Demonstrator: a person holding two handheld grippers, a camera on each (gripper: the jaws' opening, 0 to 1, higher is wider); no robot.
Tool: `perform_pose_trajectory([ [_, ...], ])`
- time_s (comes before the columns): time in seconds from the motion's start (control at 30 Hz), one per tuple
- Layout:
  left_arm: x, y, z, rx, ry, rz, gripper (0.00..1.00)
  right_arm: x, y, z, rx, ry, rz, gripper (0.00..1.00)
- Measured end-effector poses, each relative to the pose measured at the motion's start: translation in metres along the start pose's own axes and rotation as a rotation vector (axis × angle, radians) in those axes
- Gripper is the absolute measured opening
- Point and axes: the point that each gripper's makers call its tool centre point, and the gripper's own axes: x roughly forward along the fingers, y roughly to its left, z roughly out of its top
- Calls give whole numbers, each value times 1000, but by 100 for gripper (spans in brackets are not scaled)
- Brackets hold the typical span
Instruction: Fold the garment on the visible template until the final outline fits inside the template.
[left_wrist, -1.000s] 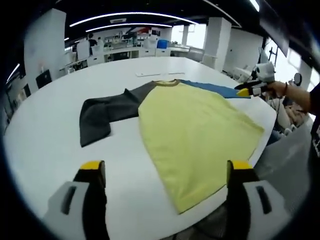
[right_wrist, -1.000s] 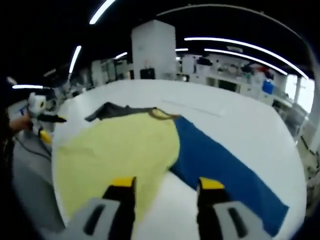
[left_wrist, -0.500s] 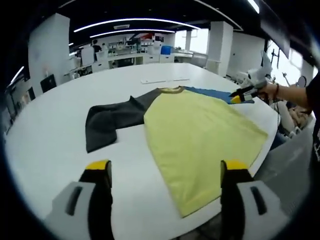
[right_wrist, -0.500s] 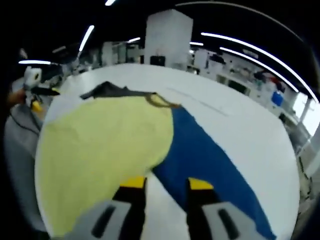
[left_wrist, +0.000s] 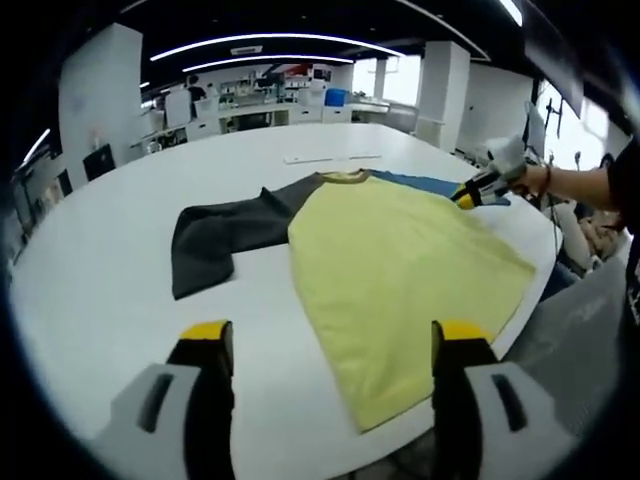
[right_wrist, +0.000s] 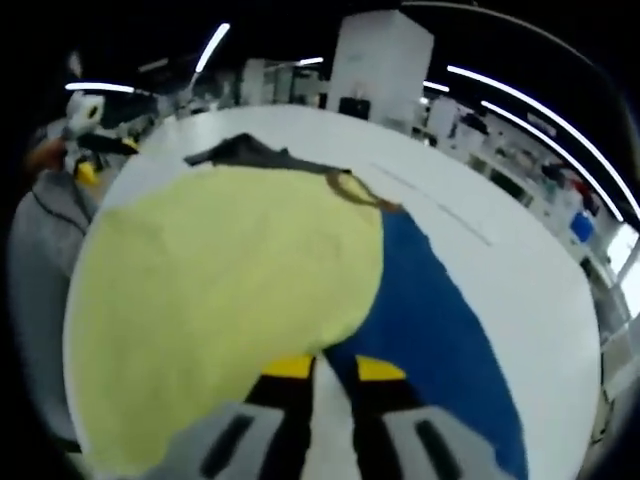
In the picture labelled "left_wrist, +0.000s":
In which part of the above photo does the white rectangular board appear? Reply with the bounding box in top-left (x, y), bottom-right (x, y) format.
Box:
top-left (164, 89), bottom-right (194, 129)

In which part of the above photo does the white desk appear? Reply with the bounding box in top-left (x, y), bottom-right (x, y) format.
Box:
top-left (349, 101), bottom-right (419, 134)

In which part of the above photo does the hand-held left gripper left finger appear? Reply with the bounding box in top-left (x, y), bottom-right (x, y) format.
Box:
top-left (97, 319), bottom-right (236, 480)

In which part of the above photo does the white ceiling light strip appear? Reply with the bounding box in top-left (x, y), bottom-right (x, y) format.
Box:
top-left (149, 32), bottom-right (404, 63)
top-left (21, 128), bottom-right (53, 164)
top-left (498, 0), bottom-right (524, 27)
top-left (181, 53), bottom-right (354, 74)

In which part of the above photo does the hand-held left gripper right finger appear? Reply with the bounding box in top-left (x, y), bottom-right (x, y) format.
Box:
top-left (430, 319), bottom-right (576, 480)

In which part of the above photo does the white template strip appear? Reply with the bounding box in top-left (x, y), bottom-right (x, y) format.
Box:
top-left (283, 151), bottom-right (384, 165)

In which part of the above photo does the bright window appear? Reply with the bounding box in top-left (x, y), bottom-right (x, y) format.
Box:
top-left (351, 53), bottom-right (422, 107)

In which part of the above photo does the white cabinet counter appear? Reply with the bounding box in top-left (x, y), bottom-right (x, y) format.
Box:
top-left (133, 98), bottom-right (352, 147)

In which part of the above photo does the person's right hand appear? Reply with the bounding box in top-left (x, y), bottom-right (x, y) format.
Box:
top-left (516, 163), bottom-right (551, 200)

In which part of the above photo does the white square pillar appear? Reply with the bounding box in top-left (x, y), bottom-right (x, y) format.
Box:
top-left (58, 22), bottom-right (144, 191)
top-left (418, 39), bottom-right (472, 151)

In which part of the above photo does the person's black shirt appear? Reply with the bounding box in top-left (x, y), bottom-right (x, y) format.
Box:
top-left (606, 131), bottom-right (640, 327)

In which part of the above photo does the black square screen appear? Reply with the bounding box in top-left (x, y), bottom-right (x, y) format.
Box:
top-left (81, 142), bottom-right (117, 183)

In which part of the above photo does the yellow blue grey garment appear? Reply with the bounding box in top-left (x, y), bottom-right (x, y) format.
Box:
top-left (170, 168), bottom-right (538, 435)

